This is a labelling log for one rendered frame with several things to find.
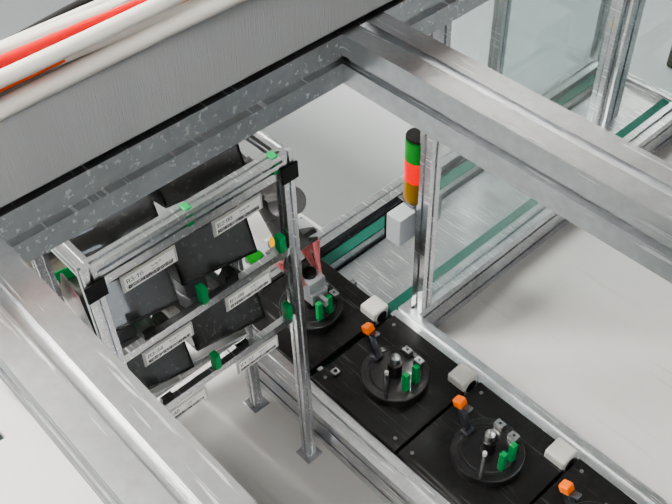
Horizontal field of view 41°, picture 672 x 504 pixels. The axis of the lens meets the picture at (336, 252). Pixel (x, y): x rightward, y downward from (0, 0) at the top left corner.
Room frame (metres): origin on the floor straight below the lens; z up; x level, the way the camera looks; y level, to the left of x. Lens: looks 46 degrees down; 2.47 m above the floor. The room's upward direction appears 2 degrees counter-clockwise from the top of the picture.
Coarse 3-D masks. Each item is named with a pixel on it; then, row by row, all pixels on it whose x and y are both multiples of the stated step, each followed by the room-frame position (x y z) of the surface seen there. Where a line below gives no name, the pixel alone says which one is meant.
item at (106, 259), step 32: (256, 160) 0.97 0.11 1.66; (288, 160) 0.99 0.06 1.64; (224, 192) 0.91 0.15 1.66; (288, 192) 0.98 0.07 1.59; (160, 224) 0.85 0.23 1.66; (288, 224) 0.98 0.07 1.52; (96, 256) 0.80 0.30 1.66; (128, 256) 0.81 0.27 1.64; (288, 256) 0.98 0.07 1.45; (288, 288) 0.99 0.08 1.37; (96, 320) 0.77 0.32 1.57; (256, 384) 1.12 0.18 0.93
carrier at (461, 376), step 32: (352, 352) 1.16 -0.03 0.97; (384, 352) 1.15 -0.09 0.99; (416, 352) 1.14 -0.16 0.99; (320, 384) 1.08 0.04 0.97; (352, 384) 1.08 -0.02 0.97; (384, 384) 1.03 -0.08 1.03; (416, 384) 1.06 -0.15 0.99; (448, 384) 1.07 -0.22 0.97; (352, 416) 1.01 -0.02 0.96; (384, 416) 1.00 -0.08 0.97; (416, 416) 1.00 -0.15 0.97
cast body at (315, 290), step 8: (304, 272) 1.28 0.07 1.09; (312, 272) 1.28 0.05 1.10; (320, 272) 1.29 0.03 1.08; (304, 280) 1.27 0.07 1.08; (312, 280) 1.27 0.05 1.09; (320, 280) 1.27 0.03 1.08; (304, 288) 1.26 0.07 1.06; (312, 288) 1.25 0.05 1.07; (320, 288) 1.27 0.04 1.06; (304, 296) 1.27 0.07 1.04; (312, 296) 1.25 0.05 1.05; (320, 296) 1.26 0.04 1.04; (312, 304) 1.25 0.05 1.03; (328, 304) 1.25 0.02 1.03
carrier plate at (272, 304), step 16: (336, 272) 1.39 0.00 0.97; (272, 288) 1.35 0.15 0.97; (336, 288) 1.34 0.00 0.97; (352, 288) 1.34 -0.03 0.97; (272, 304) 1.30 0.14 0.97; (352, 304) 1.30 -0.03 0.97; (272, 320) 1.26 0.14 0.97; (352, 320) 1.25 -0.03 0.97; (368, 320) 1.25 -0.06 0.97; (272, 336) 1.21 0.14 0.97; (288, 336) 1.21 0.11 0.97; (320, 336) 1.21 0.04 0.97; (336, 336) 1.21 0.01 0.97; (352, 336) 1.21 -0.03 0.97; (288, 352) 1.17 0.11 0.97; (320, 352) 1.17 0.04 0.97; (336, 352) 1.17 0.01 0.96
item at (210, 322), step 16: (224, 272) 1.11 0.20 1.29; (176, 304) 1.09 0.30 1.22; (224, 304) 0.97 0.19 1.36; (240, 304) 0.98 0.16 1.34; (256, 304) 0.99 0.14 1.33; (192, 320) 0.94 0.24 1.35; (208, 320) 0.95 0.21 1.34; (224, 320) 0.96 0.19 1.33; (240, 320) 0.97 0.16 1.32; (256, 320) 0.98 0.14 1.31; (192, 336) 0.93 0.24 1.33; (208, 336) 0.94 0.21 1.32; (224, 336) 0.95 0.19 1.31
